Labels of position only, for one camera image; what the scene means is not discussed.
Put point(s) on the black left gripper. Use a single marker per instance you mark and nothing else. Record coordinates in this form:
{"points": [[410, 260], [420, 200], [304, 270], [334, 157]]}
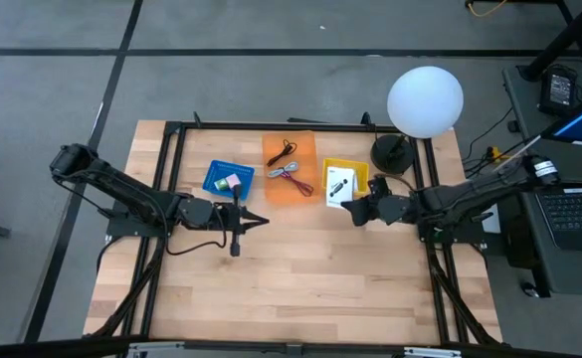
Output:
{"points": [[228, 219]]}

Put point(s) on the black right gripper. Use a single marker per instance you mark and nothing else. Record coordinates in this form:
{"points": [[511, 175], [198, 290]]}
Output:
{"points": [[390, 209]]}

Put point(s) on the green charger adapter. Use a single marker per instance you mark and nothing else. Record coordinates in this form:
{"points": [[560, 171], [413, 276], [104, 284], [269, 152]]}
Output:
{"points": [[221, 184]]}

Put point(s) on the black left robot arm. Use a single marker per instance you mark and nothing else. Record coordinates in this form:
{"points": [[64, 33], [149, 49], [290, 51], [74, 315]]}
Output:
{"points": [[121, 189]]}

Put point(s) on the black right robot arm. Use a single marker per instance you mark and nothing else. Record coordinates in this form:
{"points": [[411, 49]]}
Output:
{"points": [[469, 194]]}

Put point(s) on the yellow plastic bin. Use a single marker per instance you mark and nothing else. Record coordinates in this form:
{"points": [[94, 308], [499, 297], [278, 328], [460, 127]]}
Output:
{"points": [[362, 171]]}

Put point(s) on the orange translucent bin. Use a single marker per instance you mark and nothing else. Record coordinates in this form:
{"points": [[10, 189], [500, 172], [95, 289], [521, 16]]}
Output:
{"points": [[290, 194]]}

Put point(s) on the blue plastic bin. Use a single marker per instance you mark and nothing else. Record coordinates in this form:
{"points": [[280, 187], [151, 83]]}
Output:
{"points": [[216, 169]]}

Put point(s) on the black round lamp base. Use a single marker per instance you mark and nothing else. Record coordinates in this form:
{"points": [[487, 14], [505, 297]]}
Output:
{"points": [[390, 154]]}

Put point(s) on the white globe lamp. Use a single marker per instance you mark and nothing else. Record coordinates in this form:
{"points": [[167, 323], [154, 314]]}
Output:
{"points": [[425, 102]]}

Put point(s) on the yellow plug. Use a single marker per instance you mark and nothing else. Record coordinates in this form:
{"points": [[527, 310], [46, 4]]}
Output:
{"points": [[493, 151]]}

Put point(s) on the black side desk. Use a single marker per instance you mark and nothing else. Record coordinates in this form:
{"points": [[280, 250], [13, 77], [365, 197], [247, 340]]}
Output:
{"points": [[559, 273]]}

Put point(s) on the black laptop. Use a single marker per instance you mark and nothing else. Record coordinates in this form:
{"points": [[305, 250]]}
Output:
{"points": [[576, 216]]}

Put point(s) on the black power brick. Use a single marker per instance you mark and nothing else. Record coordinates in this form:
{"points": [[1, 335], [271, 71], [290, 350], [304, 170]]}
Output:
{"points": [[559, 89]]}

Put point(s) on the black stand leg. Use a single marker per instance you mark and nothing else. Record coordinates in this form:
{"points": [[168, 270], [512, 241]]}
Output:
{"points": [[564, 40]]}

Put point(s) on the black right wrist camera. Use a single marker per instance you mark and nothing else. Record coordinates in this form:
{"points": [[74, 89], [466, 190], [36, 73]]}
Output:
{"points": [[379, 186]]}

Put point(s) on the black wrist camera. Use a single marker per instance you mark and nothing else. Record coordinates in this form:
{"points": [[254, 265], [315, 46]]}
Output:
{"points": [[379, 186], [236, 193]]}

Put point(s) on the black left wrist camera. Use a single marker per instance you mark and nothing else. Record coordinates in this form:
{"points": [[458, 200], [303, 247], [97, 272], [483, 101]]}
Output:
{"points": [[236, 193]]}

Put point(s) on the black metal table frame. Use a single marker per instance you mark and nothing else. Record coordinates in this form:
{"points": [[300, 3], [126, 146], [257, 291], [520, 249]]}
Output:
{"points": [[440, 298]]}

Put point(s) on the black camera mount crossbar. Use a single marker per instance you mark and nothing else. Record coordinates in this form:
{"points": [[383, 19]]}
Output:
{"points": [[71, 348]]}

